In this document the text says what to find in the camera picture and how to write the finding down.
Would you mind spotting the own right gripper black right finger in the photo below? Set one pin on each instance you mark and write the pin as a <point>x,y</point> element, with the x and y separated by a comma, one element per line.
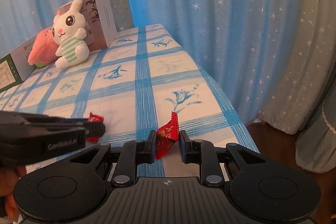
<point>206,156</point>

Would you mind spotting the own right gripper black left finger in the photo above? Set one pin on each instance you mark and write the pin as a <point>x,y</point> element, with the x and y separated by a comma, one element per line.
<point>128,157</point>

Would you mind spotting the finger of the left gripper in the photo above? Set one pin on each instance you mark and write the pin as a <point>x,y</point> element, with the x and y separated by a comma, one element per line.
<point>73,120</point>
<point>94,128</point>

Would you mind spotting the small red gold candy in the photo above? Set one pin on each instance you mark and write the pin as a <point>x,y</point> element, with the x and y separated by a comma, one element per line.
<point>94,118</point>

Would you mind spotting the large red candy pack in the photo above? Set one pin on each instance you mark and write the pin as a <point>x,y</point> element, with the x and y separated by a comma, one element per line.
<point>167,136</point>

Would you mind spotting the person's left hand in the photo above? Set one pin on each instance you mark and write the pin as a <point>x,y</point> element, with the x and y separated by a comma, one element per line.
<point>9,178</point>

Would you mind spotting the green white carton box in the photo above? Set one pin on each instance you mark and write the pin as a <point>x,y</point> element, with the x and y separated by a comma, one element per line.
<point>15,67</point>

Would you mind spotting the blue checked tablecloth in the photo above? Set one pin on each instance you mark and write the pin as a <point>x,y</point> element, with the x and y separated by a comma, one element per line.
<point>135,85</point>

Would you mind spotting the pink peach plush toy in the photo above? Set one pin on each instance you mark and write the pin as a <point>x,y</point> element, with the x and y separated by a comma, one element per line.
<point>44,49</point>

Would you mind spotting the white bunny plush toy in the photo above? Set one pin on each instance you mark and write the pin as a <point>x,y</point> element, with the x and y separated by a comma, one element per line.
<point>68,32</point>

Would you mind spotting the grey brown upright box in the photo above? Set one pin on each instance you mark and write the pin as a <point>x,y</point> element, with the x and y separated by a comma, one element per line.
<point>100,26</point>

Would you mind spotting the blue star curtain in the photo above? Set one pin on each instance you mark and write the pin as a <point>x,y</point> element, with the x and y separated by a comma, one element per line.
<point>274,59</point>

